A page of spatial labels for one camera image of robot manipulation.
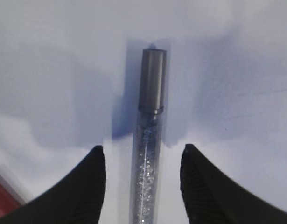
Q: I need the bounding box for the silver glitter pen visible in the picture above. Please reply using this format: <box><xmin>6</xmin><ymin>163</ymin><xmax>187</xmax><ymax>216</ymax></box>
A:
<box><xmin>129</xmin><ymin>48</ymin><xmax>167</xmax><ymax>224</ymax></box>

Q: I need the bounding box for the red glitter pen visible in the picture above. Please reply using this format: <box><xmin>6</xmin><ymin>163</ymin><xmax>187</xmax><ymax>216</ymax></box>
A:
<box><xmin>0</xmin><ymin>165</ymin><xmax>25</xmax><ymax>218</ymax></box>

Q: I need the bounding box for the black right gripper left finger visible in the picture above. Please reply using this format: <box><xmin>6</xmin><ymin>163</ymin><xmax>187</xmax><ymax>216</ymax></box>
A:
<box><xmin>0</xmin><ymin>146</ymin><xmax>106</xmax><ymax>224</ymax></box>

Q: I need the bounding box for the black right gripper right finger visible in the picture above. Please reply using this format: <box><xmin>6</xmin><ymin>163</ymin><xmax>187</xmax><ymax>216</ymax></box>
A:
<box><xmin>180</xmin><ymin>144</ymin><xmax>287</xmax><ymax>224</ymax></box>

